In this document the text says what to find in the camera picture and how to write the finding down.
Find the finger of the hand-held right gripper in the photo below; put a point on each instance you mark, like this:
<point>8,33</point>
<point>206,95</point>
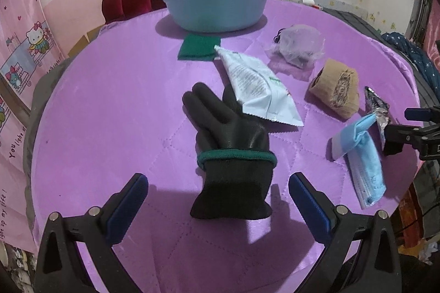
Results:
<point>393,140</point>
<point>417,113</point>

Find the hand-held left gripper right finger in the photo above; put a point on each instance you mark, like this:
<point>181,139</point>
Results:
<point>311,207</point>

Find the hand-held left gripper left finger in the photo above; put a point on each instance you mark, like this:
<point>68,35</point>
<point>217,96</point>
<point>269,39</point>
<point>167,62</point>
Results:
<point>125,207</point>

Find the silver foil packet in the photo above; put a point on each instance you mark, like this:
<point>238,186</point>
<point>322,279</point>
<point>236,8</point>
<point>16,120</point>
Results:
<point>376,107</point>

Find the blue face mask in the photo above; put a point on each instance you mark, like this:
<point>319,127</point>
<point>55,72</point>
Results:
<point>361,162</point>

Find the black glove with green band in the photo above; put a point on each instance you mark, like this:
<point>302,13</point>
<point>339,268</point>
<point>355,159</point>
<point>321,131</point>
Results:
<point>227,155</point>

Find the white wet wipe packet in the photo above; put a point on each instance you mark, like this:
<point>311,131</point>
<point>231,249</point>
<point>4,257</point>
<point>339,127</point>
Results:
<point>256,86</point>

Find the clear plastic bag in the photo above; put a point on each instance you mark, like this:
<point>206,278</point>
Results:
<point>299,45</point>

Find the green scouring pad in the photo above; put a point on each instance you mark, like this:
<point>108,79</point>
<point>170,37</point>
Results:
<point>197,47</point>

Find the light blue plastic basin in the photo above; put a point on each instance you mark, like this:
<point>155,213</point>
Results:
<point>215,7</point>

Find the dark blue dotted cloth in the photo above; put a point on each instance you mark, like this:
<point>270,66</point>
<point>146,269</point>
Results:
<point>416,55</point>

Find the purple quilted blanket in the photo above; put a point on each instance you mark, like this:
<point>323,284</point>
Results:
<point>137,114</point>

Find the dark striped cushion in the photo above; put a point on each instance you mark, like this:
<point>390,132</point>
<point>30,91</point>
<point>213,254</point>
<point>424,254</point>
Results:
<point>357,21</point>

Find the grey cloth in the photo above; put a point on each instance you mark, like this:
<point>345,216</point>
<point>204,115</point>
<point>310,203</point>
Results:
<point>37,100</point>

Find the white and red tube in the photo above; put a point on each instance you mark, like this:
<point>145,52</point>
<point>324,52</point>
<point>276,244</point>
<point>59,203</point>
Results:
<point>309,2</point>

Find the pink cartoon cat poster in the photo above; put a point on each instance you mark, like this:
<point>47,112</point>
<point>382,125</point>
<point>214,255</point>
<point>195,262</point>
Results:
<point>20,73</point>

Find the brown cardboard box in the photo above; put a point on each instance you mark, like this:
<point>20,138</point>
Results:
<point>84,40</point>

